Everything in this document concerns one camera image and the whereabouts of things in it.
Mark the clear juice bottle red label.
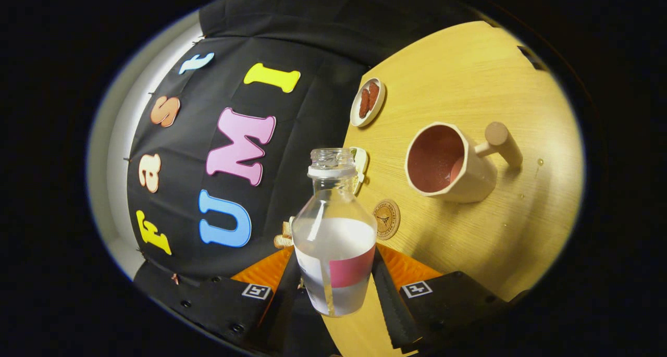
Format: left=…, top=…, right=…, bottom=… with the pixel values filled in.
left=291, top=147, right=378, bottom=317

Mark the black table clamp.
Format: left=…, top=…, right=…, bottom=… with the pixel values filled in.
left=517, top=45, right=548, bottom=71

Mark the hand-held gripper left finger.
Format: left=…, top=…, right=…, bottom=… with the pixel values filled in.
left=172, top=247, right=304, bottom=355

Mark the beige cup with wooden handle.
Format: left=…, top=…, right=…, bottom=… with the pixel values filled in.
left=404, top=121, right=523, bottom=204

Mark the round cork coaster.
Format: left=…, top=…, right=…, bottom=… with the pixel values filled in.
left=372, top=199, right=401, bottom=241

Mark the wooden table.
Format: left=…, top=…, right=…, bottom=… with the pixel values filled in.
left=320, top=21, right=585, bottom=357

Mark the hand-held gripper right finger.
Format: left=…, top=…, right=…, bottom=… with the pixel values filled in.
left=371, top=244, right=509, bottom=353

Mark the white plate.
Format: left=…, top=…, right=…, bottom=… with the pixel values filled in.
left=350, top=77, right=387, bottom=128

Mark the small white dish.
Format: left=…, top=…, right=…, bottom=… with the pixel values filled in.
left=350, top=146, right=370, bottom=195

